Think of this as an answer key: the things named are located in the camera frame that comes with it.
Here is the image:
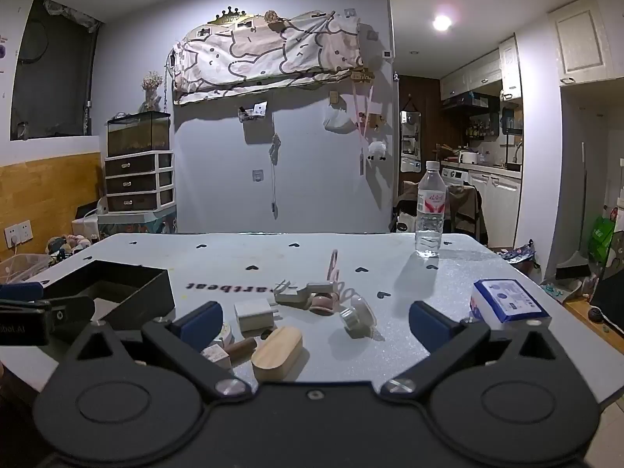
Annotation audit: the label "printed blanket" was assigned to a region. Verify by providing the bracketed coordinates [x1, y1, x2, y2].
[170, 9, 364, 105]

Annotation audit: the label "white drawer unit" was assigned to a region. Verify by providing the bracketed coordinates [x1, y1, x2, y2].
[103, 151, 175, 213]

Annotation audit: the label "clear water bottle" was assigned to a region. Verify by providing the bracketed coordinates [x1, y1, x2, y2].
[415, 160, 448, 259]

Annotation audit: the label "wooden handle stamp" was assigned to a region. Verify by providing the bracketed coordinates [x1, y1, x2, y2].
[200, 336, 257, 369]

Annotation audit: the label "pile of plush toys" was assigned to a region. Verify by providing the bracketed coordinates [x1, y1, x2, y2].
[46, 233, 99, 257]

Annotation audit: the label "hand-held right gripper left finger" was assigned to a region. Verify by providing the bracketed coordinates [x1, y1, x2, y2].
[63, 301, 253, 403]

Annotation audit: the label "pink scissors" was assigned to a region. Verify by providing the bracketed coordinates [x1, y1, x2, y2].
[324, 249, 358, 303]

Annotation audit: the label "white appliance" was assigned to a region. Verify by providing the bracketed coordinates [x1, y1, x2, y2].
[71, 199, 110, 241]

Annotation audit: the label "green bag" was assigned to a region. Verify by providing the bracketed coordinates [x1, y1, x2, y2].
[587, 214, 618, 264]

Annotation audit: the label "small clear jar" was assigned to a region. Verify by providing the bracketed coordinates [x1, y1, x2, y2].
[339, 297, 376, 339]

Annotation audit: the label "white upper cabinet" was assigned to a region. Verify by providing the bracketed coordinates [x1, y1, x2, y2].
[548, 0, 624, 87]

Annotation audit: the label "white wall socket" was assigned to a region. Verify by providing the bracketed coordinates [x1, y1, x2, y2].
[4, 220, 34, 246]

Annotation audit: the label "chair with brown jacket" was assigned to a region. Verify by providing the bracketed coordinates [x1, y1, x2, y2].
[396, 182, 489, 247]

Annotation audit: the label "white charger plug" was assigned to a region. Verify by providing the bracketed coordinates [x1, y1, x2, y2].
[234, 299, 280, 333]

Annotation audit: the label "clear wall holder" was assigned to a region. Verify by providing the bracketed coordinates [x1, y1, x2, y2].
[237, 101, 268, 123]

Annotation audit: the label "dried flower bouquet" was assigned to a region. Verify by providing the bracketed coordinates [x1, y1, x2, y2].
[141, 71, 163, 113]

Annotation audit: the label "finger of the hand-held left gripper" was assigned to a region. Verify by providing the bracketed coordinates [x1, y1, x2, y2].
[0, 282, 44, 300]
[46, 295, 96, 338]

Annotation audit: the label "clear plastic bin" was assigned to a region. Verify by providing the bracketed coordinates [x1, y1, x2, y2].
[0, 252, 50, 285]

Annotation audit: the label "dark window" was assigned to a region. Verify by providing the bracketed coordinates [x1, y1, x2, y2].
[10, 0, 103, 142]

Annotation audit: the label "gold crown decoration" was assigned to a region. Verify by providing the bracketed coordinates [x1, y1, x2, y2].
[208, 7, 254, 25]

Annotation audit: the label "white hanging pouch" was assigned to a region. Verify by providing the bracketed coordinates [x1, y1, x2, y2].
[324, 106, 355, 133]

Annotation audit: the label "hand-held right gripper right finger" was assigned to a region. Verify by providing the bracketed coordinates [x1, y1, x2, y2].
[380, 301, 571, 398]

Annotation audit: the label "oval wooden box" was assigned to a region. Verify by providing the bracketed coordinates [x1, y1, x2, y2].
[252, 326, 304, 382]

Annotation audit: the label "black rectangular box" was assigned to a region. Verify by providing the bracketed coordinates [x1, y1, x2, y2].
[22, 260, 176, 333]

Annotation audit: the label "blue white tissue pack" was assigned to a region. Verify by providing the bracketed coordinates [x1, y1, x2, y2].
[470, 278, 552, 337]

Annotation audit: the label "glass fish tank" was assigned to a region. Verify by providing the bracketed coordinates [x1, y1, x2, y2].
[106, 110, 173, 158]

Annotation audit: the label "pink ribbon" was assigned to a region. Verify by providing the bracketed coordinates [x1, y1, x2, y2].
[350, 80, 374, 158]

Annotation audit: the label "grey plastic clip piece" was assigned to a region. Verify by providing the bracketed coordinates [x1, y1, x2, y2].
[273, 279, 338, 309]

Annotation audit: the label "hanging grey cord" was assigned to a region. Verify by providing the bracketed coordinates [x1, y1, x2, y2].
[268, 133, 283, 218]

